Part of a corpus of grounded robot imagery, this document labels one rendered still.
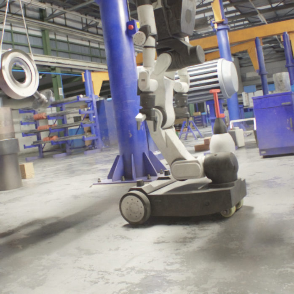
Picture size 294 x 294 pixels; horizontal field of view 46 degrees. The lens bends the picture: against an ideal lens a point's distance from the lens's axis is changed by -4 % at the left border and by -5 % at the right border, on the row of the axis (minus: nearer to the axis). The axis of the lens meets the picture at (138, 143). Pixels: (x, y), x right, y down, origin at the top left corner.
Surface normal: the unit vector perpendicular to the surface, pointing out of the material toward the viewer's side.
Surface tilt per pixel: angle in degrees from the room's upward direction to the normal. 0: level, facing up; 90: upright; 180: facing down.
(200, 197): 90
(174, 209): 90
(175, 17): 90
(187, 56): 113
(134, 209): 90
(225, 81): 103
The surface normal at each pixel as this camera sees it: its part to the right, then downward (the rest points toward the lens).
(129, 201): -0.54, 0.11
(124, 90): 0.04, 0.04
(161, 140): -0.43, 0.52
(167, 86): 0.84, 0.08
